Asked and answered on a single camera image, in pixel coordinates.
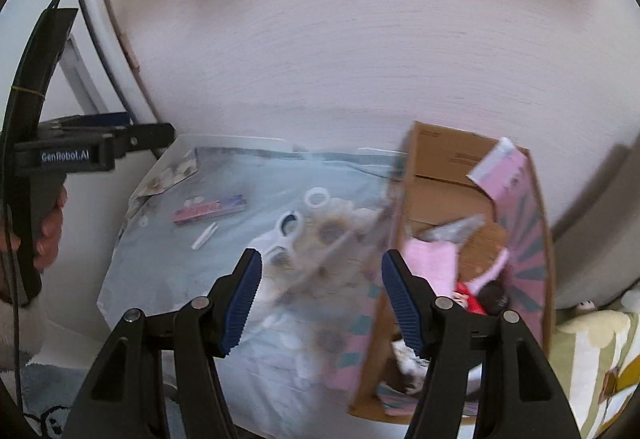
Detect black white patterned box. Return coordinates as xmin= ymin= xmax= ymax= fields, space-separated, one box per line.
xmin=392 ymin=339 xmax=428 ymax=396

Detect brown haired doll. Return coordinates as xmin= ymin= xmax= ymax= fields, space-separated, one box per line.
xmin=458 ymin=222 xmax=509 ymax=295

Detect black scrunchie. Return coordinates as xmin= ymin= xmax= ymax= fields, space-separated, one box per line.
xmin=475 ymin=280 xmax=510 ymax=317

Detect pink fluffy wristband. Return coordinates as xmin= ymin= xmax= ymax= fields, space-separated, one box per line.
xmin=401 ymin=239 xmax=458 ymax=298

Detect white hand mirror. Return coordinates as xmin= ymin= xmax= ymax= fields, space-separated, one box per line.
xmin=260 ymin=211 xmax=305 ymax=263

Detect pink white paper packet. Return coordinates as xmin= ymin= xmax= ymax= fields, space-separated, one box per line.
xmin=466 ymin=137 xmax=527 ymax=201

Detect white tweezers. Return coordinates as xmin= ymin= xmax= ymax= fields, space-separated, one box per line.
xmin=191 ymin=222 xmax=218 ymax=251

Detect person's left hand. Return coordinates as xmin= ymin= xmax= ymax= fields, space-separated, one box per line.
xmin=1 ymin=186 xmax=68 ymax=279

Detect floral light blue cloth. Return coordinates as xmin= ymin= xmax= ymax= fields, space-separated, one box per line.
xmin=98 ymin=147 xmax=398 ymax=438

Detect clear plastic bag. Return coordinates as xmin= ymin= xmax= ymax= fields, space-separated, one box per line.
xmin=418 ymin=214 xmax=486 ymax=247

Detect cardboard box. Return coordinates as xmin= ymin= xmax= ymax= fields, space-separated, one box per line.
xmin=347 ymin=120 xmax=558 ymax=426

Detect striped green white pillow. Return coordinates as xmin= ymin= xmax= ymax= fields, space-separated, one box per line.
xmin=549 ymin=310 xmax=639 ymax=438

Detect red snack box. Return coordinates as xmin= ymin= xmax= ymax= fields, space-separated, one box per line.
xmin=452 ymin=282 xmax=486 ymax=315

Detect white tape roll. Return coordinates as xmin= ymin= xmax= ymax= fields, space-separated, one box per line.
xmin=304 ymin=187 xmax=331 ymax=211

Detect pink purple long box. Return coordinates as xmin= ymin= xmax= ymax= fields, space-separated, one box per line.
xmin=172 ymin=194 xmax=246 ymax=225

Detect grey sofa cushion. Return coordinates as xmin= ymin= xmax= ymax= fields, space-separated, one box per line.
xmin=554 ymin=144 xmax=639 ymax=309

